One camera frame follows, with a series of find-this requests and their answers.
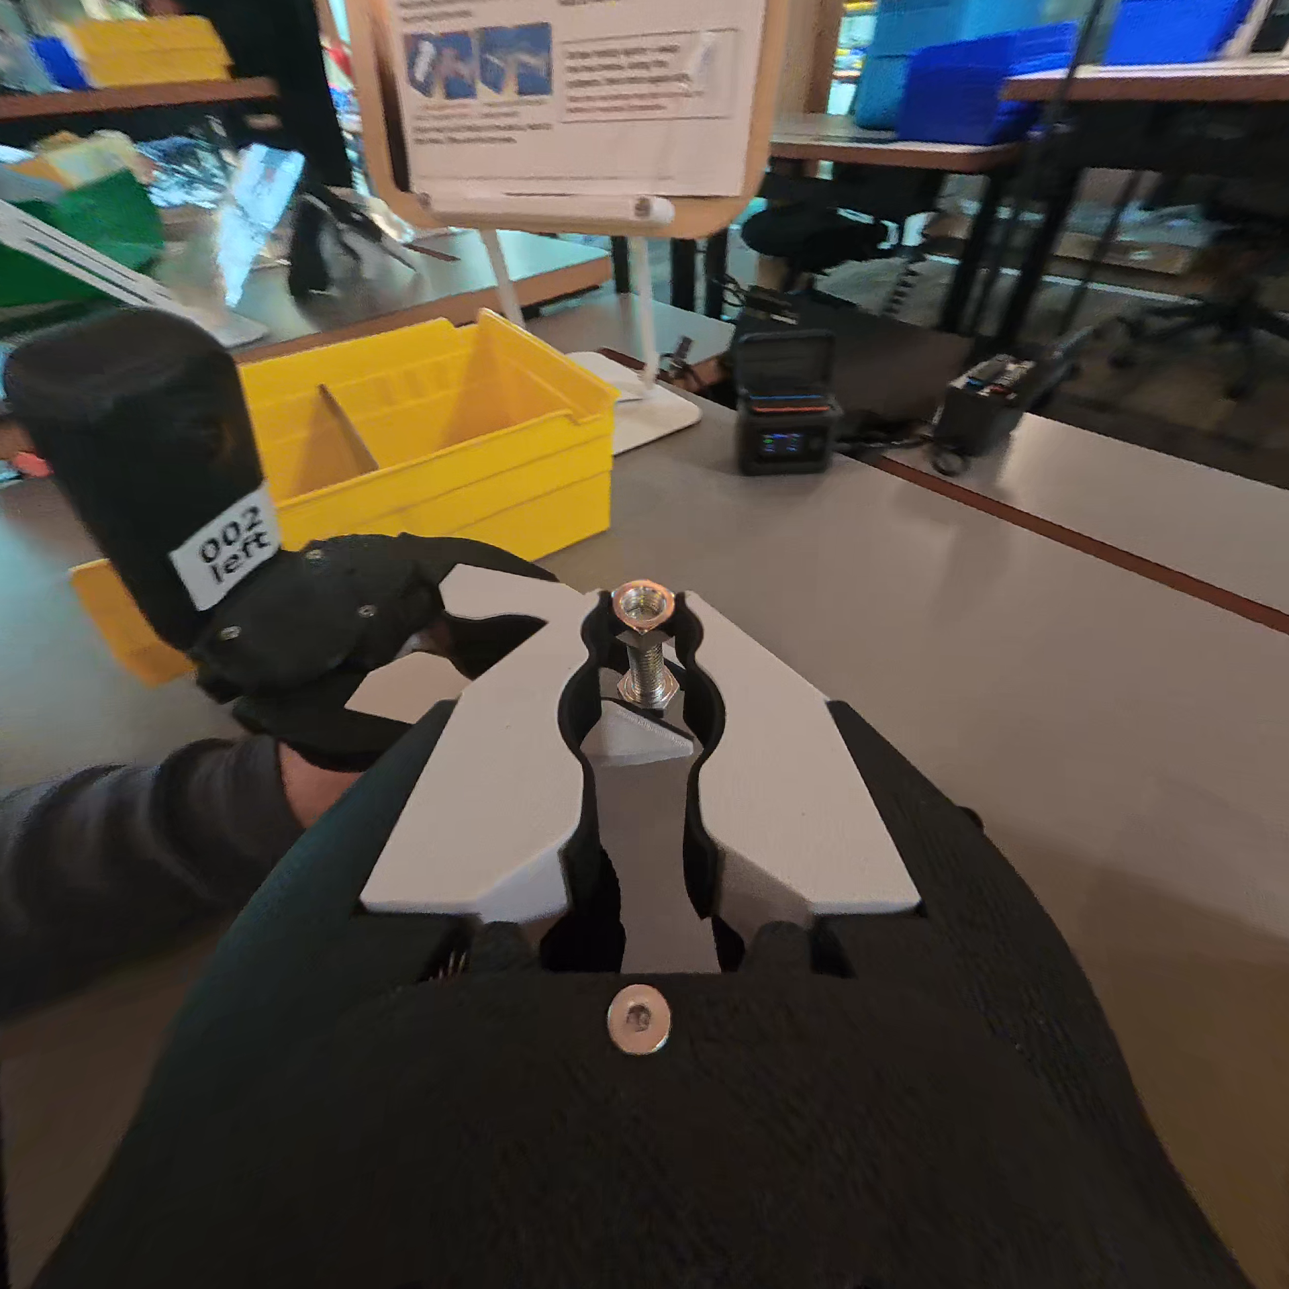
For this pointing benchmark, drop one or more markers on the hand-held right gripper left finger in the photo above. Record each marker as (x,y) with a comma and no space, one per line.
(484,795)

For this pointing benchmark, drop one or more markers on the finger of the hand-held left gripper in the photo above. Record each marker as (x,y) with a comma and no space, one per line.
(403,695)
(504,594)

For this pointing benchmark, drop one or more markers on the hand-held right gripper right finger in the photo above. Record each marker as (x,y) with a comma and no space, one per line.
(807,795)

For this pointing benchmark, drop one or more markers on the yellow plastic bin with divider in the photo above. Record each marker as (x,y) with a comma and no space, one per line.
(504,483)

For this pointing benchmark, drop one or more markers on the silver hex nut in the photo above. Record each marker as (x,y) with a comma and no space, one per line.
(621,607)

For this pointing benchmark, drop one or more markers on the silver hex bolt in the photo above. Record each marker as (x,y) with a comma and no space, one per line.
(647,664)

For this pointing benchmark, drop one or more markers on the person's left forearm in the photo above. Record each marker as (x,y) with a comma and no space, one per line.
(122,845)

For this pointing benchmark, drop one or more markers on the person's left hand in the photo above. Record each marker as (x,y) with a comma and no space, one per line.
(308,790)

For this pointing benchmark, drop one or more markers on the white board stand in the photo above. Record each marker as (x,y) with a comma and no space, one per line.
(655,412)
(61,247)

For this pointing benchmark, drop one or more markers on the grey table with wood edge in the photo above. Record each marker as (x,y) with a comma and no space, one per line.
(524,261)

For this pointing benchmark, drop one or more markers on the black charging case with display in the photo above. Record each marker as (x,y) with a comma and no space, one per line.
(787,393)

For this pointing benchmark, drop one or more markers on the black and white device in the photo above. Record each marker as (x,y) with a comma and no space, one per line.
(323,241)

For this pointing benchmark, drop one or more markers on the tablet with lit screen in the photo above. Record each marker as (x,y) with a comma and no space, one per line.
(257,221)

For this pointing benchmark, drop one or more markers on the black battery charger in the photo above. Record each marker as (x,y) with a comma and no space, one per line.
(988,402)

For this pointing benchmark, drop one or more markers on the wooden display board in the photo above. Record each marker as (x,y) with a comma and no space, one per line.
(711,213)

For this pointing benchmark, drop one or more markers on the green plastic bin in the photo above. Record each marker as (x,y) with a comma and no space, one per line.
(91,231)

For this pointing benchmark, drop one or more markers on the printed instruction sheet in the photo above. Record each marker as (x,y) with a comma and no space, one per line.
(606,130)

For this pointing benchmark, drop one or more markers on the black round stool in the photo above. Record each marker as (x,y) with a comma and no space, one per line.
(816,233)

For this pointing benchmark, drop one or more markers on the wooden desk with black legs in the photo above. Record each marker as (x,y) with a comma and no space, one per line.
(1158,86)
(857,150)
(131,98)

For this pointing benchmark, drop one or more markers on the blue plastic bin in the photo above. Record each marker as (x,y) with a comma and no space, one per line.
(988,99)
(56,61)
(1189,29)

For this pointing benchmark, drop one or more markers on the black office chair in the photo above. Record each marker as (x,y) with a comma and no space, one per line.
(1219,302)

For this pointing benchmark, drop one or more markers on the black tripod pole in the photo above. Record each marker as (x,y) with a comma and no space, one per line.
(1066,99)

